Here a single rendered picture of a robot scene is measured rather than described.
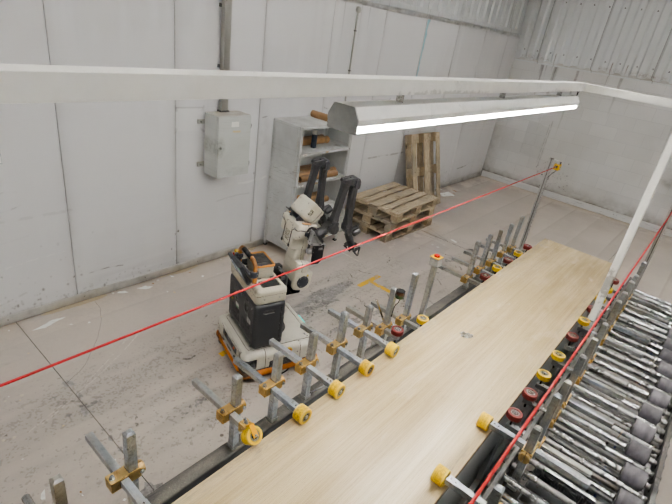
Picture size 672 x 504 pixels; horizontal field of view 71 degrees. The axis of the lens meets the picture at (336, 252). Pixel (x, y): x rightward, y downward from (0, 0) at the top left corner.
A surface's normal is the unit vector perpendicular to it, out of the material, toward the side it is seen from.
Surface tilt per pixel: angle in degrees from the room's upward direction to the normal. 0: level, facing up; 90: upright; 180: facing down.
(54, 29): 90
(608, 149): 90
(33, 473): 0
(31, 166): 90
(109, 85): 90
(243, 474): 0
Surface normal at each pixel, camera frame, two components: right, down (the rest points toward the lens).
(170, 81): 0.75, 0.39
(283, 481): 0.14, -0.89
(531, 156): -0.65, 0.26
